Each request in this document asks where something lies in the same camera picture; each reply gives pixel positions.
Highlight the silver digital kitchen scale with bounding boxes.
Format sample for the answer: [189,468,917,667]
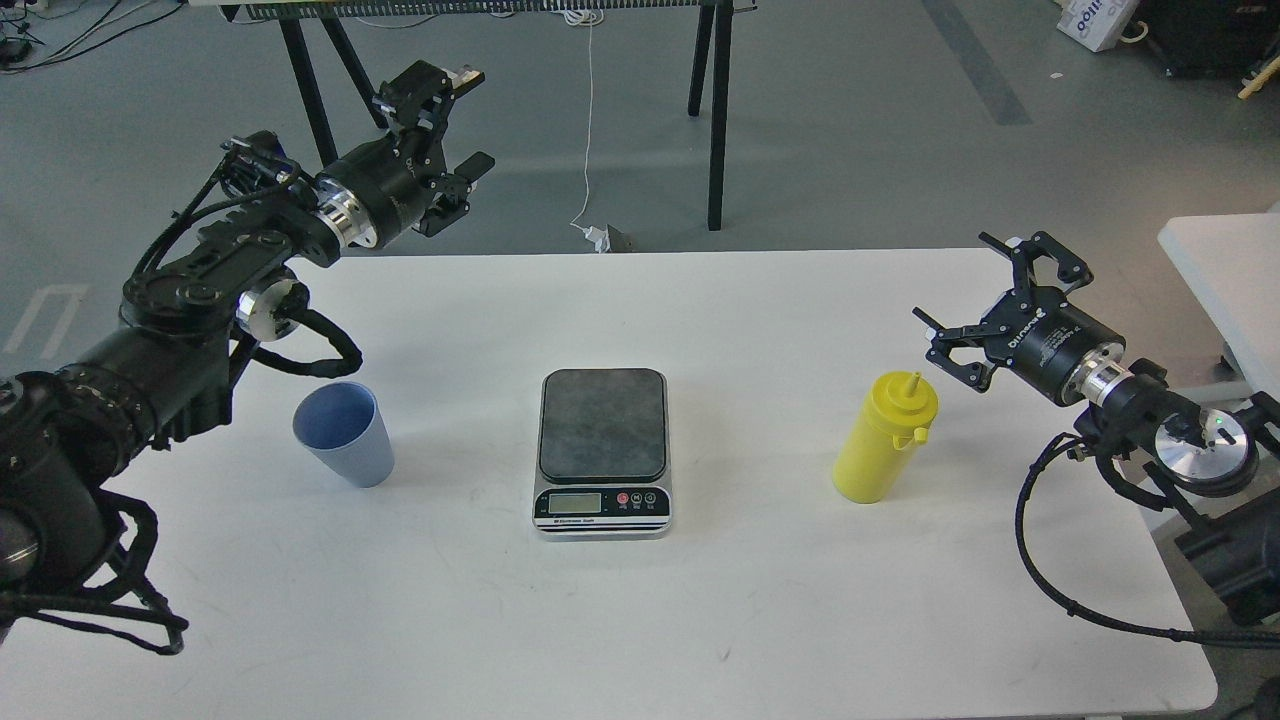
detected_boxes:
[531,368,675,541]

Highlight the white power plug adapter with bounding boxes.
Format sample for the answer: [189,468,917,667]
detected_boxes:
[581,225,612,254]

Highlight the black cables on floor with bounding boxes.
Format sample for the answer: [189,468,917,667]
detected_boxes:
[0,0,186,73]

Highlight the white hanging cable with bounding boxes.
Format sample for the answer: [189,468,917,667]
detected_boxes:
[563,8,605,233]

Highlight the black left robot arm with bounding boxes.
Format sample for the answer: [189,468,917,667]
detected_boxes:
[1,61,495,655]

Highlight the blue ribbed plastic cup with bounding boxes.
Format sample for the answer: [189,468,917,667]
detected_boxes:
[291,382,396,488]

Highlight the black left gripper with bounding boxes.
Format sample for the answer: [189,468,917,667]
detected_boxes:
[316,60,497,250]

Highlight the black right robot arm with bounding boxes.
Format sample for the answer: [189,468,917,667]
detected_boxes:
[914,231,1277,651]

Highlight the white cardboard box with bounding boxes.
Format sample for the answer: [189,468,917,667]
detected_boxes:
[1056,1,1149,53]

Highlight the black trestle table background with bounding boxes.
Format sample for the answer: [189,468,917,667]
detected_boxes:
[188,0,758,233]

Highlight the white side table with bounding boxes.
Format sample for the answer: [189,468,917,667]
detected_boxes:
[1157,206,1279,404]

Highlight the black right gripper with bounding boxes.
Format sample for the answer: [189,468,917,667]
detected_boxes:
[913,231,1126,407]

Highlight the yellow squeeze seasoning bottle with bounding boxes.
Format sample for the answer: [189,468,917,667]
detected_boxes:
[832,372,940,503]

